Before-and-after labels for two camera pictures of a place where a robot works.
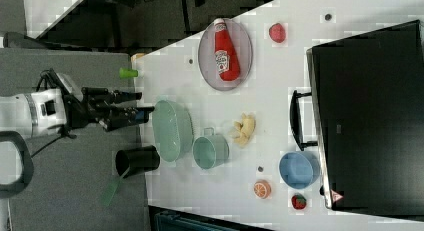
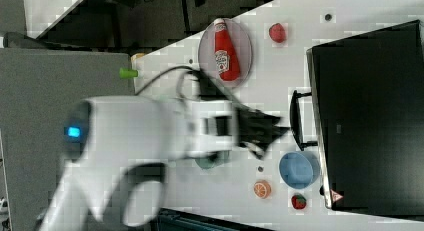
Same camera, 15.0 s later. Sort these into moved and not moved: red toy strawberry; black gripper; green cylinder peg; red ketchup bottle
Moved: black gripper
Not moved: red ketchup bottle; green cylinder peg; red toy strawberry
